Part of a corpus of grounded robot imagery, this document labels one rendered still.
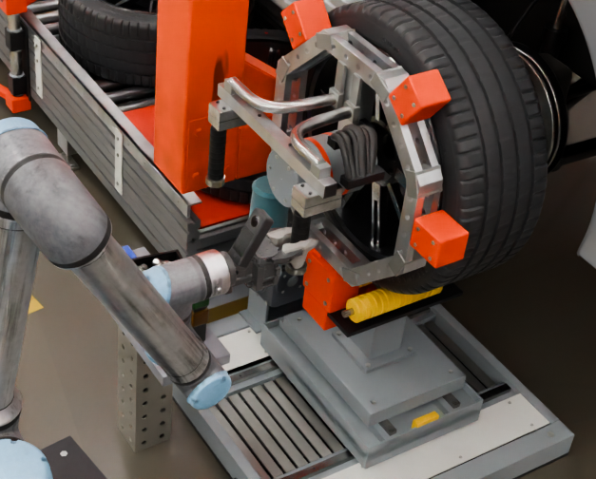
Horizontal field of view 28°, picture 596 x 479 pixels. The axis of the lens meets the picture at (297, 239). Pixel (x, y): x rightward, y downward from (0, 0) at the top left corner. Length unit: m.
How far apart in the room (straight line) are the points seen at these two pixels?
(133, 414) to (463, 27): 1.24
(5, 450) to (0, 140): 0.58
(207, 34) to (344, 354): 0.88
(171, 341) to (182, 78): 0.92
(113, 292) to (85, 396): 1.27
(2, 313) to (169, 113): 1.04
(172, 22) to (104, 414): 1.03
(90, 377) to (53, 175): 1.47
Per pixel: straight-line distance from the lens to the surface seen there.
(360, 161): 2.34
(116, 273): 1.94
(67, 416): 3.17
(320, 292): 2.80
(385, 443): 2.94
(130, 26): 3.84
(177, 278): 2.26
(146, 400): 2.96
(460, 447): 3.09
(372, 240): 2.77
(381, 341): 3.01
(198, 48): 2.81
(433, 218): 2.43
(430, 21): 2.51
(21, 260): 2.01
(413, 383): 3.01
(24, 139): 1.92
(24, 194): 1.85
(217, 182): 2.66
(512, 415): 3.21
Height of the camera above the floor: 2.29
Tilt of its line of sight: 37 degrees down
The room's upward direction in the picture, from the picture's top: 7 degrees clockwise
